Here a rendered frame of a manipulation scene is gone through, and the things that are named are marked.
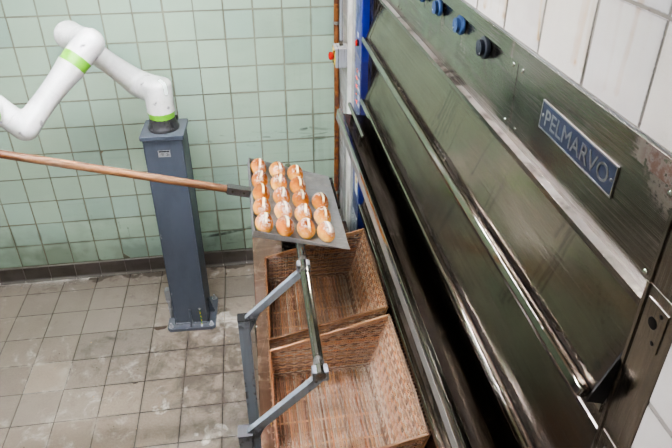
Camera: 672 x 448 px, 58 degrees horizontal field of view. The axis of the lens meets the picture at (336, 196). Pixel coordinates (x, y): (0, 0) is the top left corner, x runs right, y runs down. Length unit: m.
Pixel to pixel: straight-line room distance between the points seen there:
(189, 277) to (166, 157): 0.74
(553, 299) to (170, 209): 2.38
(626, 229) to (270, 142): 2.87
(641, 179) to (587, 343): 0.27
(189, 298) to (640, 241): 2.88
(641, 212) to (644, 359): 0.19
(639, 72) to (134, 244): 3.49
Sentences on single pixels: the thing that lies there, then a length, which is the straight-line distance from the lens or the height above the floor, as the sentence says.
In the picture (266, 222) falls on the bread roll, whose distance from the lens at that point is 2.14.
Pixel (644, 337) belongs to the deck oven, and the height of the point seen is 1.86.
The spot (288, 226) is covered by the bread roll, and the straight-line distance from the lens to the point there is 2.15.
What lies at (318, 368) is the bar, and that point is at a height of 1.17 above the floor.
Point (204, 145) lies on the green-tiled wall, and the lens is 3.62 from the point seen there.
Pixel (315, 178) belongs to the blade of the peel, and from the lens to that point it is 2.61.
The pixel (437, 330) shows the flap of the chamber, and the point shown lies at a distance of 1.51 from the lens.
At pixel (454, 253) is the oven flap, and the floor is 1.51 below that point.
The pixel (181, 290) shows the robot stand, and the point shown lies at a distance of 3.48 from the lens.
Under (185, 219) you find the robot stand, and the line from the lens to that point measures 3.20.
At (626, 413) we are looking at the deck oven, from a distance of 0.99.
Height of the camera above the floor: 2.43
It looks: 31 degrees down
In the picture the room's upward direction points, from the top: straight up
